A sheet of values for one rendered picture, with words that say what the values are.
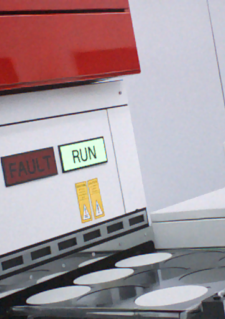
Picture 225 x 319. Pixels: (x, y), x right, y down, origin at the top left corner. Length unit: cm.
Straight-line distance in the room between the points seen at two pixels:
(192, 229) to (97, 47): 37
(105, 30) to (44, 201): 32
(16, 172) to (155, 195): 271
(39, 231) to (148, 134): 269
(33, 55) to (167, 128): 285
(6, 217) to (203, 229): 38
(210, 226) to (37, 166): 34
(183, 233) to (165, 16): 284
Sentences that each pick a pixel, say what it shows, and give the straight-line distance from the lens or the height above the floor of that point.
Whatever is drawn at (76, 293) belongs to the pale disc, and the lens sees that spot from 126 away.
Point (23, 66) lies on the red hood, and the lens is 127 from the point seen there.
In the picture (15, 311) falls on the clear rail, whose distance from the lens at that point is 123.
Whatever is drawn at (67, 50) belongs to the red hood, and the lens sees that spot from 135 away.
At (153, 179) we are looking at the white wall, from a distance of 397.
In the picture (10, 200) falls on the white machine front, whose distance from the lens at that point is 128.
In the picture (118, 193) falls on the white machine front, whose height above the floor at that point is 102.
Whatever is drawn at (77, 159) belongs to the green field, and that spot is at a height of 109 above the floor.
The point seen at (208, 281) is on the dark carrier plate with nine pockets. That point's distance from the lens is 118.
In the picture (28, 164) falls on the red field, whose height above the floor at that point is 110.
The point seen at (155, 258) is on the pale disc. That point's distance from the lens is 141.
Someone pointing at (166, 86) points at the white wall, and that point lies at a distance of 415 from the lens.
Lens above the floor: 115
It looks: 3 degrees down
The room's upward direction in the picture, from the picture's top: 10 degrees counter-clockwise
